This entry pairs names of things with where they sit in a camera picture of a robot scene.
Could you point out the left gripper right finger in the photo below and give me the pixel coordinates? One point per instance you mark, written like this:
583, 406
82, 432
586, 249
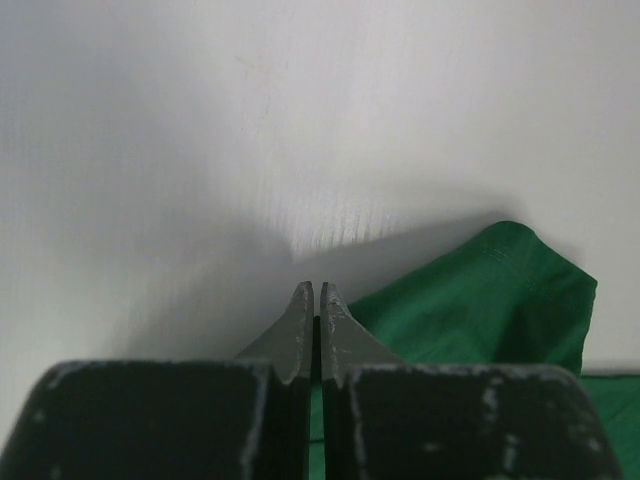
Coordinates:
388, 419

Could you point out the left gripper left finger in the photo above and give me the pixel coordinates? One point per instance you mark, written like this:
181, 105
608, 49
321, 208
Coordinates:
244, 418

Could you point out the green t shirt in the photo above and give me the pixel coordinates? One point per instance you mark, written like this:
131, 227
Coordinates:
503, 297

